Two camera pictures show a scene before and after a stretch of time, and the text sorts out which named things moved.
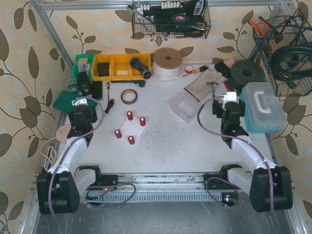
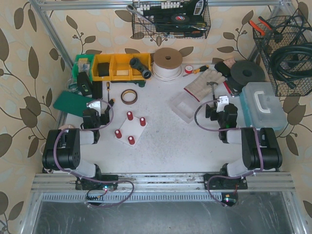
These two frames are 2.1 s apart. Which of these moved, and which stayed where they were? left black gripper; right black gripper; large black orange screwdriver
Moved: left black gripper; right black gripper
Stayed: large black orange screwdriver
